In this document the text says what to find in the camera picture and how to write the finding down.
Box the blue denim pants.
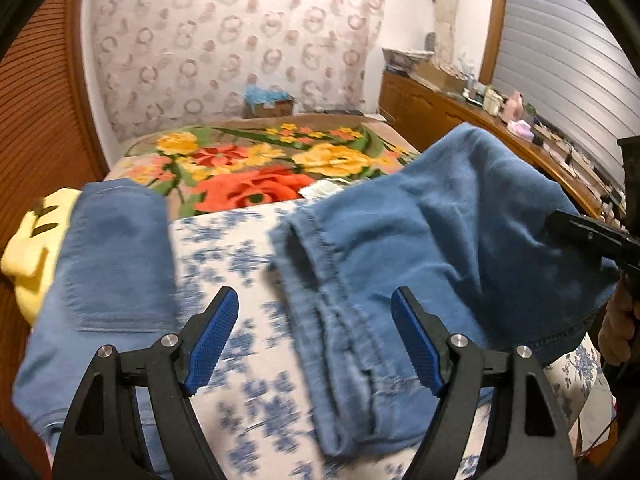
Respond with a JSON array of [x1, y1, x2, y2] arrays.
[[12, 122, 623, 480]]

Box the yellow cloth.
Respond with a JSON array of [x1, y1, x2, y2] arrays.
[[0, 187, 83, 326]]

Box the wooden louvred wardrobe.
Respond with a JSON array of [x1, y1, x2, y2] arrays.
[[0, 0, 108, 441]]

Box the ring patterned curtain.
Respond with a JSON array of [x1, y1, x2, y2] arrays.
[[82, 0, 386, 143]]

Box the person's right hand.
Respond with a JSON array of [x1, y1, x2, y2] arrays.
[[597, 280, 640, 367]]

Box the flat cardboard box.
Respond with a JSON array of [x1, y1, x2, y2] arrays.
[[415, 60, 466, 91]]

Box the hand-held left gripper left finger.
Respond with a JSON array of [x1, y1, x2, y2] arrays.
[[50, 286, 240, 480]]

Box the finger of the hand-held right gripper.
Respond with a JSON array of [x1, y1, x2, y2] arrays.
[[544, 210, 631, 267]]

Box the cardboard box with blue items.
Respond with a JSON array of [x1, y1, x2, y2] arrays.
[[243, 85, 294, 118]]

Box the blue floral white sheet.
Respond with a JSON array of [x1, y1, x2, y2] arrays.
[[135, 200, 618, 480]]

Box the patterned tray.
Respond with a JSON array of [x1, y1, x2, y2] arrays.
[[382, 46, 436, 72]]

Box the pink figurine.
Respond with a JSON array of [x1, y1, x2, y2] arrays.
[[502, 89, 527, 122]]

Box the floral plush blanket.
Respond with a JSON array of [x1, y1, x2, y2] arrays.
[[102, 115, 423, 221]]

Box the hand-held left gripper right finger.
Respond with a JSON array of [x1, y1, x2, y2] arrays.
[[390, 286, 578, 480]]

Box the row of small containers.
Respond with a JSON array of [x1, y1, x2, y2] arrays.
[[460, 77, 626, 211]]

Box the wooden sideboard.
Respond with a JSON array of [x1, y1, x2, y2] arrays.
[[377, 70, 626, 221]]

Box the white window shutter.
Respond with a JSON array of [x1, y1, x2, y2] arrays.
[[477, 0, 640, 186]]

